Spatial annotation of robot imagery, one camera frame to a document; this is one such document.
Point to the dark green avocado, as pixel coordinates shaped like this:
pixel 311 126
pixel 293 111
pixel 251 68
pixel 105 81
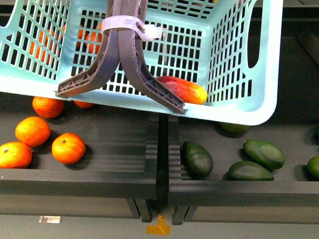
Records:
pixel 197 159

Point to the red orange mango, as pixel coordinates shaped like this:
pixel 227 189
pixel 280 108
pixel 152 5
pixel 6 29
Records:
pixel 189 92

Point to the white zip tie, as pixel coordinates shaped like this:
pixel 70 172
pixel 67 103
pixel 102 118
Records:
pixel 146 32

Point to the orange fruit left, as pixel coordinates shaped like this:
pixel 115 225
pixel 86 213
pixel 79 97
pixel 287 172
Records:
pixel 33 131

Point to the green avocado lower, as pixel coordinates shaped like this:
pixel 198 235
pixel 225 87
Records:
pixel 249 171

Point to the teal plastic shopping basket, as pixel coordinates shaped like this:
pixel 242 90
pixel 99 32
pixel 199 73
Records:
pixel 228 47

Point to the orange fruit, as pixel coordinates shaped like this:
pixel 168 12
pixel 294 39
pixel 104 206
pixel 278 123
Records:
pixel 68 148
pixel 33 131

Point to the green avocado right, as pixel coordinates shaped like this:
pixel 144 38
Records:
pixel 265 153

